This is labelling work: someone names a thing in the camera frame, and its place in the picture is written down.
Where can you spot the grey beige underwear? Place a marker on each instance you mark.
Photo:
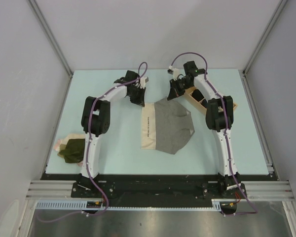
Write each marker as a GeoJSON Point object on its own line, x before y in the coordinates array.
{"type": "Point", "coordinates": [166, 126]}

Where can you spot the slotted cable duct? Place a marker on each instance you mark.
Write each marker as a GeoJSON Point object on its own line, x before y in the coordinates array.
{"type": "Point", "coordinates": [90, 205]}

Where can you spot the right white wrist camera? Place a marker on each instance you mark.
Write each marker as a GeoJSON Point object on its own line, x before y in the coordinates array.
{"type": "Point", "coordinates": [172, 70]}

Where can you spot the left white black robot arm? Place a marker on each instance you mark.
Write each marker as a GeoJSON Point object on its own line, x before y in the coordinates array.
{"type": "Point", "coordinates": [96, 116]}

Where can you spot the aluminium frame post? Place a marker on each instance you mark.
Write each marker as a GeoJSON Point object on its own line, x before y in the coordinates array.
{"type": "Point", "coordinates": [267, 31]}
{"type": "Point", "coordinates": [49, 35]}

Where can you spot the left aluminium frame post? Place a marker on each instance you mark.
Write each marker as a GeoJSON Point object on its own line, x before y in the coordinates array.
{"type": "Point", "coordinates": [49, 35]}

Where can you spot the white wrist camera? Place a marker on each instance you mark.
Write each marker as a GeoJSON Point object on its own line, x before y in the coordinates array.
{"type": "Point", "coordinates": [172, 70]}
{"type": "Point", "coordinates": [143, 81]}

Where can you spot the black rolled underwear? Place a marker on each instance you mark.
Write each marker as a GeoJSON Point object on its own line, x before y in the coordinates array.
{"type": "Point", "coordinates": [198, 96]}

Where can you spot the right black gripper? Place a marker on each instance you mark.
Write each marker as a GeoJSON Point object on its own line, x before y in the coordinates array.
{"type": "Point", "coordinates": [175, 91]}

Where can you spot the wooden compartment box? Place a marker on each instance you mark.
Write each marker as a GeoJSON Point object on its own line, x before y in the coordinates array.
{"type": "Point", "coordinates": [202, 107]}

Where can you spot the aluminium front rail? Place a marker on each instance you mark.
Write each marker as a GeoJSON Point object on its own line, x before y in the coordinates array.
{"type": "Point", "coordinates": [256, 190]}

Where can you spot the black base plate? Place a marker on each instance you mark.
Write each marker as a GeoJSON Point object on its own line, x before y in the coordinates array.
{"type": "Point", "coordinates": [160, 190]}

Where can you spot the olive green underwear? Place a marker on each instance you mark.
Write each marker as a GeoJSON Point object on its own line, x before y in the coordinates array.
{"type": "Point", "coordinates": [73, 151]}

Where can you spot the right aluminium frame post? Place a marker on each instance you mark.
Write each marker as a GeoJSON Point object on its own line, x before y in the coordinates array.
{"type": "Point", "coordinates": [267, 31]}

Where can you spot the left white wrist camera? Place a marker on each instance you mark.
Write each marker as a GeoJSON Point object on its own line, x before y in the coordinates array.
{"type": "Point", "coordinates": [143, 81]}

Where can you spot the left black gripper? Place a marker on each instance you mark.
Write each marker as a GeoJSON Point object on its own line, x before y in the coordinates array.
{"type": "Point", "coordinates": [140, 100]}

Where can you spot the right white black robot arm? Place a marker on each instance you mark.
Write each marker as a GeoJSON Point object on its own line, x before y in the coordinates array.
{"type": "Point", "coordinates": [219, 115]}

